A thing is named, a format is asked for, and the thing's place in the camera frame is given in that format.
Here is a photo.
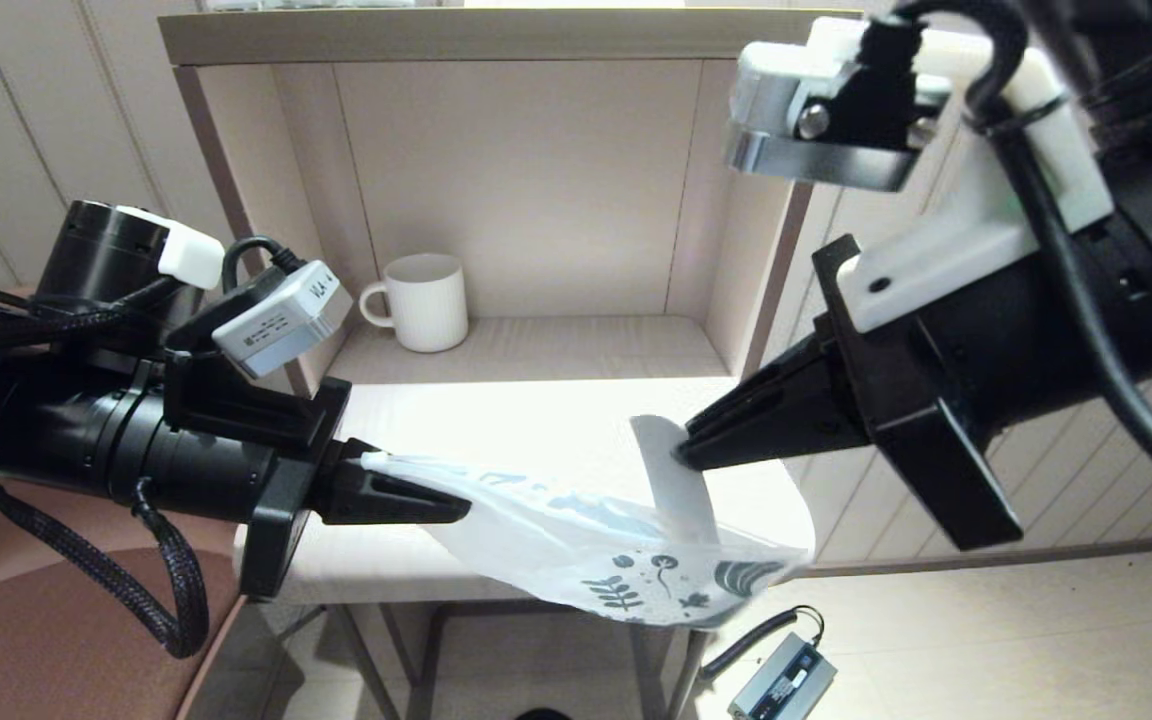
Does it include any white plastic comb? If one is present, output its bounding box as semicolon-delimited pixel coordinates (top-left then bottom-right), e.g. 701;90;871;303
629;415;720;547

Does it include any white pouch with blue plants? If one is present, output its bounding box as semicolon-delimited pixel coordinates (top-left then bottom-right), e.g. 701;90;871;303
361;452;813;630

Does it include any white ribbed mug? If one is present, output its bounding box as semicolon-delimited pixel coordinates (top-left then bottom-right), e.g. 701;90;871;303
360;253;470;353

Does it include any brown upholstered chair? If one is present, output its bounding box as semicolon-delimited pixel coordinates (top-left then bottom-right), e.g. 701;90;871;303
0;285;247;720

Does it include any light wooden shelf desk unit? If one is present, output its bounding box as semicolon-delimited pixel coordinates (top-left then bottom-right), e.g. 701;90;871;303
156;8;865;403

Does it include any smooth black right camera cable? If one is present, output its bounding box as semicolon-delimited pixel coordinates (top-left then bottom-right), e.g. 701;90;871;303
896;0;1152;521

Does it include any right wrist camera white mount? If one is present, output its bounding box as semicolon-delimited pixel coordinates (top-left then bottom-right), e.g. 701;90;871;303
724;15;1116;335

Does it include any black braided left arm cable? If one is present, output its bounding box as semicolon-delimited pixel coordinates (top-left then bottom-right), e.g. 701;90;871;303
0;480;210;660

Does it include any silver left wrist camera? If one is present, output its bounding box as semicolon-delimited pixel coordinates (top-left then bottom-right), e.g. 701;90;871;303
211;260;355;380

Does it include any thick black ribbed adapter cable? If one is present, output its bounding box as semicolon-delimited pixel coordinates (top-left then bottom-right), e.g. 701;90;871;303
699;607;825;685

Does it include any black left camera cable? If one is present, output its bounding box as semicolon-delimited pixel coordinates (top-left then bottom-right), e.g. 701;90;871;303
221;235;304;293

